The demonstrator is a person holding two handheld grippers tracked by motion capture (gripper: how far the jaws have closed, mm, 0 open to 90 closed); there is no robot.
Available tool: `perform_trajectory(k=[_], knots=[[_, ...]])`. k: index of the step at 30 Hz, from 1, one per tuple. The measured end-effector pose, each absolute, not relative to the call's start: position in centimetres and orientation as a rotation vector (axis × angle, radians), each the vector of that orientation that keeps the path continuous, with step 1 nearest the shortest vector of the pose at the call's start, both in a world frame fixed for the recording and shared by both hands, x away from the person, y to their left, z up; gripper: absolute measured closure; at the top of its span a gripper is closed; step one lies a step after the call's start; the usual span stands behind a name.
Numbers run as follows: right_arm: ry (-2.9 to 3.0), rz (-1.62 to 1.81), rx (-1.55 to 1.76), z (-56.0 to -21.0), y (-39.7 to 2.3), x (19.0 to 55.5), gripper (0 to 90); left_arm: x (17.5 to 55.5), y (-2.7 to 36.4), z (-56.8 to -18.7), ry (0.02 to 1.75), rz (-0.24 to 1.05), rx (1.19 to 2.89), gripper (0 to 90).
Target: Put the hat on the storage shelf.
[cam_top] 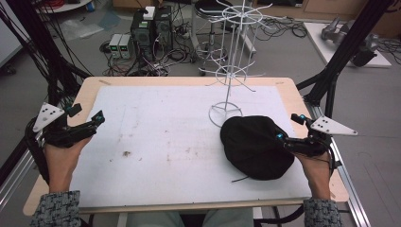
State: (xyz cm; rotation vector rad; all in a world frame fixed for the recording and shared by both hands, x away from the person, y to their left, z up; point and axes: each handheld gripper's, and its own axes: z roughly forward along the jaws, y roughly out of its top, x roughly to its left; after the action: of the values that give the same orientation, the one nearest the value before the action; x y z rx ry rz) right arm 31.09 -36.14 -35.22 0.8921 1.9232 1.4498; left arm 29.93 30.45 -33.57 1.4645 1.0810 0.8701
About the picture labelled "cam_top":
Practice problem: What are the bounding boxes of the grey bench power supply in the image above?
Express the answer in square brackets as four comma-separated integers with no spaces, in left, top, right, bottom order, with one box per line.
[108,33,123,60]
[118,33,133,60]

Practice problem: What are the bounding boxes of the white table mat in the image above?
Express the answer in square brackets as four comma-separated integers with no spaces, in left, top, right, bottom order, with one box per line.
[69,84,314,209]

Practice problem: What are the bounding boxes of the black metal frame stand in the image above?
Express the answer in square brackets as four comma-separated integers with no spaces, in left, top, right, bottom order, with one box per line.
[0,0,93,107]
[296,0,396,119]

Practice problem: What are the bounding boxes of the tangled floor cables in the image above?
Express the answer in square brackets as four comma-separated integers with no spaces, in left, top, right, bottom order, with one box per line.
[98,18,198,78]

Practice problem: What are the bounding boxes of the grey robot device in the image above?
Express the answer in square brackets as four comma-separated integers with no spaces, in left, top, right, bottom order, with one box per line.
[320,16,381,68]

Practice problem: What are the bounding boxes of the aluminium rail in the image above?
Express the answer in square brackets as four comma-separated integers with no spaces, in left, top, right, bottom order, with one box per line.
[303,96,373,227]
[0,131,45,213]

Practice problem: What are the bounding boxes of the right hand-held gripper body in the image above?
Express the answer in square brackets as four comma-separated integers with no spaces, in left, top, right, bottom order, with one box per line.
[292,114,359,158]

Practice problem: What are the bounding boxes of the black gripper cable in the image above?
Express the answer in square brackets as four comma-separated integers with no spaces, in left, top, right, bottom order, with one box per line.
[24,116,51,186]
[324,138,343,178]

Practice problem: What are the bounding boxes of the person's right leg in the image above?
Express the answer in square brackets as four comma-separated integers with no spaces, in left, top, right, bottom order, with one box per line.
[200,207,255,227]

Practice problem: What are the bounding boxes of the white box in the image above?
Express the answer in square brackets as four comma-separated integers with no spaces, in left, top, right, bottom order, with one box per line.
[142,6,156,21]

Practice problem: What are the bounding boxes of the person's left hand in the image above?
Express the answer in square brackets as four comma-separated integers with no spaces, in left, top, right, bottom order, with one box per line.
[44,135,94,183]

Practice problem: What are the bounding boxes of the white wire display rack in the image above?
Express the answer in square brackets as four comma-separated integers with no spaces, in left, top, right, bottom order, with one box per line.
[197,0,288,129]

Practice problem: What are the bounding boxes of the round white table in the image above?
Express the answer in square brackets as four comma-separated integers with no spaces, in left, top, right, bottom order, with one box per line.
[34,0,94,14]

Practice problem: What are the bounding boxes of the white floor board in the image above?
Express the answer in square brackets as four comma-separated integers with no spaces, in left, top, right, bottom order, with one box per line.
[303,21,392,69]

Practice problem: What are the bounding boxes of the person's right hand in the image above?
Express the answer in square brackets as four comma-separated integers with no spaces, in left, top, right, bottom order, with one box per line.
[292,149,332,190]

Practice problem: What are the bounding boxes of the black floor cable bundle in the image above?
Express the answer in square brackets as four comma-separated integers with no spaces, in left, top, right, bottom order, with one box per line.
[251,14,308,43]

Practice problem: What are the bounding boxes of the black computer tower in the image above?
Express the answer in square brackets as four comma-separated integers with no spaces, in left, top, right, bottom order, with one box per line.
[153,5,174,54]
[130,9,156,62]

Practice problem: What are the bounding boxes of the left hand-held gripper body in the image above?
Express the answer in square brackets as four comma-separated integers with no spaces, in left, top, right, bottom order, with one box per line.
[26,101,96,149]

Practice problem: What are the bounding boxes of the clear plastic sheet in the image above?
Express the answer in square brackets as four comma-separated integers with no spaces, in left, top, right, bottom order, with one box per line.
[58,18,105,42]

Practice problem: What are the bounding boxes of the black round stool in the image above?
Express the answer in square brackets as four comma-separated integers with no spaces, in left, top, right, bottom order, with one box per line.
[192,0,234,78]

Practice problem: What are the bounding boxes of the black hat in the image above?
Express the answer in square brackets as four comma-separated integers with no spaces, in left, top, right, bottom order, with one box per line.
[219,114,296,183]

